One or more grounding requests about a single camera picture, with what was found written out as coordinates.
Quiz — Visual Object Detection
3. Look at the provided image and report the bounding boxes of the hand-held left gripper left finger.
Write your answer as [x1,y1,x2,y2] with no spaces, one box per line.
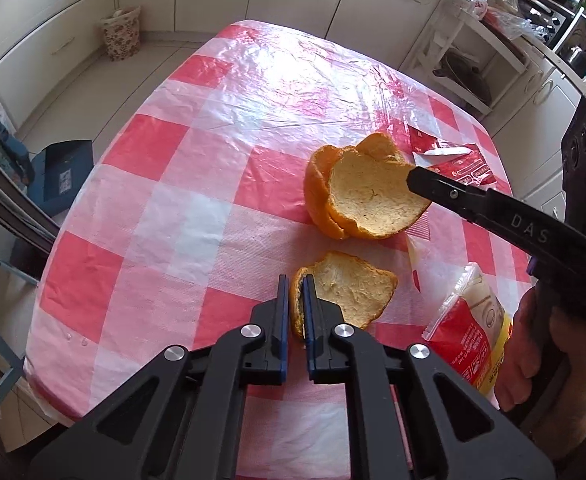
[30,274,294,480]

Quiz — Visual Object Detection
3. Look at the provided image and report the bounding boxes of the red foil wrapper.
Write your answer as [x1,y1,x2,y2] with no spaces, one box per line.
[407,125,496,192]

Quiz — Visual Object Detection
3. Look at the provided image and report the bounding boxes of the clear plastic bag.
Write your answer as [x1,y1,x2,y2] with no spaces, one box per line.
[483,0,544,41]

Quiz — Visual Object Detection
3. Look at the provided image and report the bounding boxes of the small orange peel piece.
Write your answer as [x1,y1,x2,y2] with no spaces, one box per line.
[289,251,399,341]

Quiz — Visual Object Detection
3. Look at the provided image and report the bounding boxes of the yellow and red snack packet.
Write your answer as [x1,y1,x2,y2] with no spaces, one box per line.
[421,262,514,396]

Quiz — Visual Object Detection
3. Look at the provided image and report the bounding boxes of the person's right hand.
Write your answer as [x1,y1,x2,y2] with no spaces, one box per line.
[496,286,586,436]

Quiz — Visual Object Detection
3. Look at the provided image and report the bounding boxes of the floral wastebasket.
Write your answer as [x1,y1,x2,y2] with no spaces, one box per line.
[99,6,142,62]

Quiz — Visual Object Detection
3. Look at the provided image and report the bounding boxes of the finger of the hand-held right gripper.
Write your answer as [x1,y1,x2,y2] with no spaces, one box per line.
[406,165,490,223]

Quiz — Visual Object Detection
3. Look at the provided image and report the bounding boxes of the large orange peel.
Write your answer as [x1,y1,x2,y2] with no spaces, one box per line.
[303,132,433,240]

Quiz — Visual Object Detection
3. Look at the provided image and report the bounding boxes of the black countertop appliance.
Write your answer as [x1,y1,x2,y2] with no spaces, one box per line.
[518,0,574,48]

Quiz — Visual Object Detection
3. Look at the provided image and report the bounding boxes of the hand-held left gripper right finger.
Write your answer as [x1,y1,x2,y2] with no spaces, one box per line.
[300,274,556,480]

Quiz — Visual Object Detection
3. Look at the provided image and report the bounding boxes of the dark wok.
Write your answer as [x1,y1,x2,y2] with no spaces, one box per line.
[433,50,496,106]

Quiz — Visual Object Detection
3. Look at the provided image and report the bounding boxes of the white trolley rack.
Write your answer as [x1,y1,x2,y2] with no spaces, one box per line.
[398,0,529,121]

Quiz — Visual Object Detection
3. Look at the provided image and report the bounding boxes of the metal door frame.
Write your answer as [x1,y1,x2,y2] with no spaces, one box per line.
[0,35,68,241]

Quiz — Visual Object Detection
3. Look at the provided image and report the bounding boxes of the blue dustpan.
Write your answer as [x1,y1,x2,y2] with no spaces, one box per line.
[27,140,94,213]

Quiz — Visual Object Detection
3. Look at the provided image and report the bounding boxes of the white panelled drawer cabinet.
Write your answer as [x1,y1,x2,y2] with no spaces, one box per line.
[483,30,586,221]

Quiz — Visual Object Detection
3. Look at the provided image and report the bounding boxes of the red checked tablecloth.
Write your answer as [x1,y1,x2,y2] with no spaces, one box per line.
[23,20,531,480]

